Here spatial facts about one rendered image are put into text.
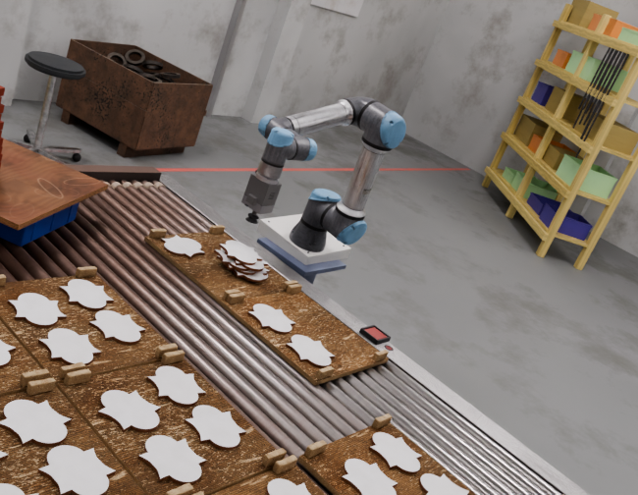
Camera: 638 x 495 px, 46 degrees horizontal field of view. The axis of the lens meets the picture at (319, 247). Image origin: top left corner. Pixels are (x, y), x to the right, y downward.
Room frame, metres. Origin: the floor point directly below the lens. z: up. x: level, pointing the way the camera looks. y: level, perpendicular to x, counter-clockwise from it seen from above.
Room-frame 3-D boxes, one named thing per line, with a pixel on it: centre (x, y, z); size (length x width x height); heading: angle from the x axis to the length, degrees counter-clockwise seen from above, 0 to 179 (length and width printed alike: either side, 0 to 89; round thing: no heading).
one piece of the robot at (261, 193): (2.27, 0.24, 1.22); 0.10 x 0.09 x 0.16; 149
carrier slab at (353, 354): (2.04, -0.06, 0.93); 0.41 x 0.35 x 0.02; 55
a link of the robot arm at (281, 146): (2.28, 0.23, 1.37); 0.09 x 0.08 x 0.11; 143
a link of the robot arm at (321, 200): (2.78, 0.04, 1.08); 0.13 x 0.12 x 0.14; 53
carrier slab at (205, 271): (2.27, 0.28, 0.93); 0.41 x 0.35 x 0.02; 56
